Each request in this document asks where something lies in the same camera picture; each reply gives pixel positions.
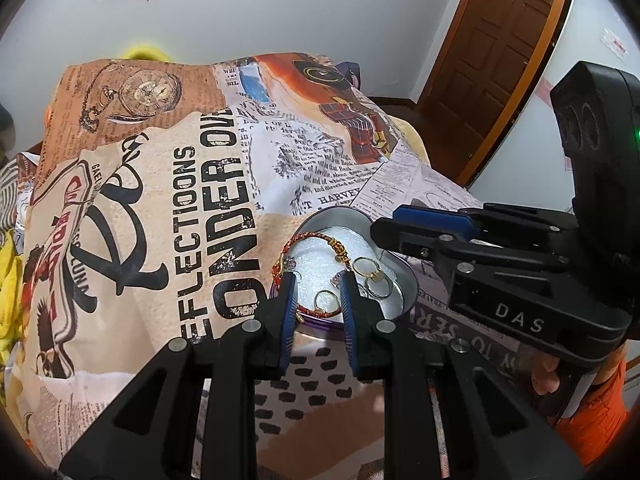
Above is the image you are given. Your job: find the red braided bracelet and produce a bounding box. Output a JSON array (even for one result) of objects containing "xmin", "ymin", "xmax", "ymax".
[{"xmin": 274, "ymin": 230, "xmax": 352, "ymax": 319}]

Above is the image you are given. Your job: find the yellow cloth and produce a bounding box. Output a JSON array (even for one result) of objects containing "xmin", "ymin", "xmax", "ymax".
[{"xmin": 0, "ymin": 230, "xmax": 27, "ymax": 363}]

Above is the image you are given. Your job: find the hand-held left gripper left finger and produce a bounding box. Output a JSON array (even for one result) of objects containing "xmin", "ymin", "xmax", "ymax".
[{"xmin": 57, "ymin": 272, "xmax": 301, "ymax": 480}]

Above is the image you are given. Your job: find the dark blue bag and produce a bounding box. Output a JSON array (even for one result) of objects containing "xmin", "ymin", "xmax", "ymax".
[{"xmin": 335, "ymin": 61, "xmax": 362, "ymax": 92}]

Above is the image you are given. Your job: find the white wall label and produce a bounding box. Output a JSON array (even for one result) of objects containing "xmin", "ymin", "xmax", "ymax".
[{"xmin": 600, "ymin": 27, "xmax": 632, "ymax": 64}]

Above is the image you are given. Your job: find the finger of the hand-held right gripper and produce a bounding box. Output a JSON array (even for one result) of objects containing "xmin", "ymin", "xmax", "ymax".
[
  {"xmin": 391, "ymin": 202, "xmax": 578, "ymax": 251},
  {"xmin": 370, "ymin": 216, "xmax": 556, "ymax": 282}
]

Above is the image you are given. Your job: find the purple heart-shaped tin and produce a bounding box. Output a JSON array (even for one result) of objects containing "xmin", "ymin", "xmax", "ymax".
[{"xmin": 267, "ymin": 207, "xmax": 420, "ymax": 343}]

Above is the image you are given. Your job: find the striped cloth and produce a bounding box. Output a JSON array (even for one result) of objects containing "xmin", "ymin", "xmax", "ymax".
[{"xmin": 0, "ymin": 155, "xmax": 42, "ymax": 241}]

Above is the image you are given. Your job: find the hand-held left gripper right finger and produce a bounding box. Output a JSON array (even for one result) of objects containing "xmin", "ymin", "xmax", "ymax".
[{"xmin": 339, "ymin": 270, "xmax": 586, "ymax": 480}]

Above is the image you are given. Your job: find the yellow round object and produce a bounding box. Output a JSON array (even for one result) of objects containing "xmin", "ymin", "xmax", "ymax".
[{"xmin": 122, "ymin": 46, "xmax": 172, "ymax": 64}]

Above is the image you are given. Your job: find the brown wooden door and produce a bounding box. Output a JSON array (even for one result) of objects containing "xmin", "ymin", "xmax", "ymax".
[{"xmin": 415, "ymin": 0, "xmax": 576, "ymax": 187}]

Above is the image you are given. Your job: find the white heart-print wardrobe door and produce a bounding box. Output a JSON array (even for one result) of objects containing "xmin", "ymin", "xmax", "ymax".
[{"xmin": 472, "ymin": 0, "xmax": 640, "ymax": 211}]

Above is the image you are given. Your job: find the pale yellow bed sheet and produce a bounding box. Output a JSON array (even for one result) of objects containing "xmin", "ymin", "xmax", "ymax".
[{"xmin": 390, "ymin": 115, "xmax": 432, "ymax": 167}]

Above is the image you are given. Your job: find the person's right hand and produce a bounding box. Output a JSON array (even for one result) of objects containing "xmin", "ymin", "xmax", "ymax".
[{"xmin": 531, "ymin": 355, "xmax": 562, "ymax": 396}]

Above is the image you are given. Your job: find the gold ring with charm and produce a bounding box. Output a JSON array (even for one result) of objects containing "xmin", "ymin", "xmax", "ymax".
[{"xmin": 352, "ymin": 256, "xmax": 385, "ymax": 284}]

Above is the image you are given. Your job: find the newspaper print blanket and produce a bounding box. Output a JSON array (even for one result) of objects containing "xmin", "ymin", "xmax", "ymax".
[{"xmin": 15, "ymin": 52, "xmax": 551, "ymax": 480}]

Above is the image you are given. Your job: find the plain gold ring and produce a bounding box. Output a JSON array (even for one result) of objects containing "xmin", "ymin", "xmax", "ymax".
[{"xmin": 314, "ymin": 290, "xmax": 342, "ymax": 312}]

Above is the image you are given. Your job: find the silver ring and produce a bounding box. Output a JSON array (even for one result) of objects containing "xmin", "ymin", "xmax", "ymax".
[{"xmin": 364, "ymin": 274, "xmax": 401, "ymax": 302}]

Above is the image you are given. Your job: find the person's right forearm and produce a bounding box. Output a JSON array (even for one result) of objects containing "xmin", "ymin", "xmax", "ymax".
[{"xmin": 552, "ymin": 345, "xmax": 632, "ymax": 442}]

